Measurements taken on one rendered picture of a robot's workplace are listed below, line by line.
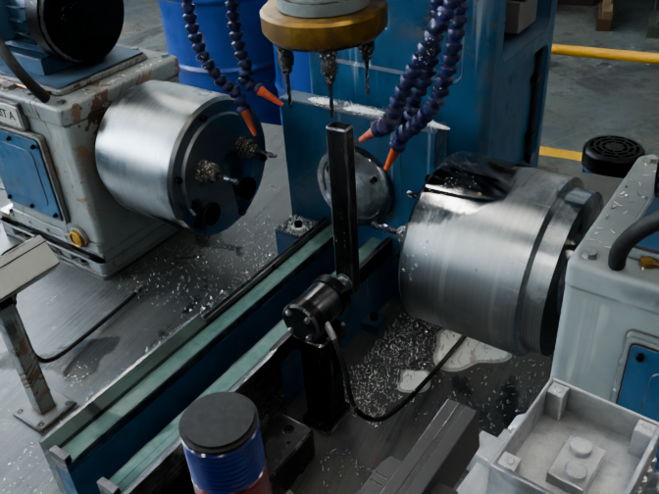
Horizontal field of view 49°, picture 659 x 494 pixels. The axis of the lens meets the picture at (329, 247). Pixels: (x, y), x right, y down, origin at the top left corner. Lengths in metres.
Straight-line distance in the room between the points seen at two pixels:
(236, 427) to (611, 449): 0.33
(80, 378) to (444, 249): 0.66
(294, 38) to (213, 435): 0.59
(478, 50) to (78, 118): 0.68
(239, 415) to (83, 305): 0.89
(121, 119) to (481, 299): 0.69
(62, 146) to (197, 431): 0.88
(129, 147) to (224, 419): 0.76
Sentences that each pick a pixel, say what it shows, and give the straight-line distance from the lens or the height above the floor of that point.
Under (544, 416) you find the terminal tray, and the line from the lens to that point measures 0.70.
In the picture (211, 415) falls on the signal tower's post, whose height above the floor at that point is 1.22.
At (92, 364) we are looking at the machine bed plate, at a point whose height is 0.80.
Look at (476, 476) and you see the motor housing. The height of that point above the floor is 1.06.
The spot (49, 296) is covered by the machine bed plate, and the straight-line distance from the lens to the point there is 1.47.
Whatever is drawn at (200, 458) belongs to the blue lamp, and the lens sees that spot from 0.55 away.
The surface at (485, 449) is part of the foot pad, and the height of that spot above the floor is 1.07.
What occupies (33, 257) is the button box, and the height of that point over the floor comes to 1.07.
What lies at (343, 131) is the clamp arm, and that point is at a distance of 0.87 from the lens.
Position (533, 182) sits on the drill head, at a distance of 0.94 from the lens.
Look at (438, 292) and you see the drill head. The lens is 0.94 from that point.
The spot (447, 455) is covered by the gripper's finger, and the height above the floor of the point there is 1.37.
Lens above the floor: 1.62
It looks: 35 degrees down
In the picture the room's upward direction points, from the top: 4 degrees counter-clockwise
